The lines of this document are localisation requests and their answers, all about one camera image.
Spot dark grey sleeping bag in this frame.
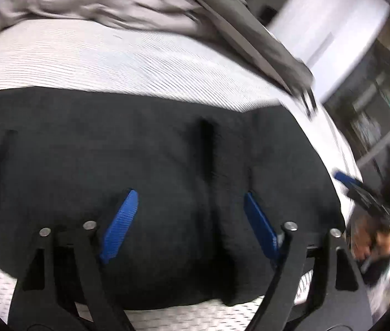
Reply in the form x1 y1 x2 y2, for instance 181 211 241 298
196 0 317 116

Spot white sheer curtain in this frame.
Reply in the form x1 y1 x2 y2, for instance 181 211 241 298
268 0 390 102

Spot dark open wardrobe shelf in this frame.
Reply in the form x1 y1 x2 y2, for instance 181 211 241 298
323 40 390 160

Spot white honeycomb mattress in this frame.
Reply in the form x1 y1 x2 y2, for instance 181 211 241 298
0 18 365 331

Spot black pants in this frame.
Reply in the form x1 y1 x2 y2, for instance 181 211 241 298
0 87 344 310

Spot person right hand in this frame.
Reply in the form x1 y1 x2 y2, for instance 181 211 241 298
351 215 390 261

